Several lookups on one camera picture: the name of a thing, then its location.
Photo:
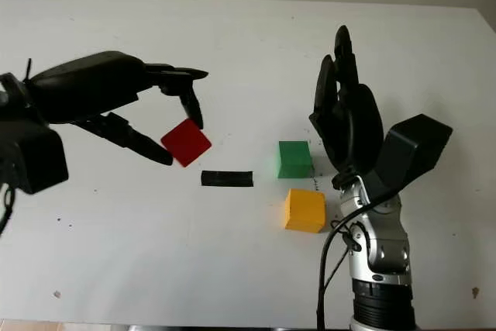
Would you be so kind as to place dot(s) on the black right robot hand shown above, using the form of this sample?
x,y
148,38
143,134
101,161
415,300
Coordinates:
x,y
356,125

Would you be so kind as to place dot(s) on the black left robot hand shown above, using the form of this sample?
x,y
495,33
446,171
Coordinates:
x,y
93,83

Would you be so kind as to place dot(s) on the red cube block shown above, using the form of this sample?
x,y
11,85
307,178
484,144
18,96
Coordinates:
x,y
188,143

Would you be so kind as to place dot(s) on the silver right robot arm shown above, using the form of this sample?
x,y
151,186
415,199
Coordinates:
x,y
383,253

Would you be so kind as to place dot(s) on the yellow cube block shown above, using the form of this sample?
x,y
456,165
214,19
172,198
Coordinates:
x,y
304,211

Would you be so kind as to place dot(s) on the black tape strip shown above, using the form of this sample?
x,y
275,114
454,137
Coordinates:
x,y
226,178

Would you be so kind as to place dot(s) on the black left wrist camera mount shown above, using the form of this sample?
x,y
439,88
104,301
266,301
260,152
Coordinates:
x,y
31,152

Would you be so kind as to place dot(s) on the green cube block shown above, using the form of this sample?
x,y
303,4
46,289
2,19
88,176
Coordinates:
x,y
294,160

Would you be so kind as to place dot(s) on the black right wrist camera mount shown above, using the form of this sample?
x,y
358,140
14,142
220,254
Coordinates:
x,y
414,149

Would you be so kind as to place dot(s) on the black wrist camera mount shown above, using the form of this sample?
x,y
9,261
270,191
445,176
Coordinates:
x,y
414,149
31,152

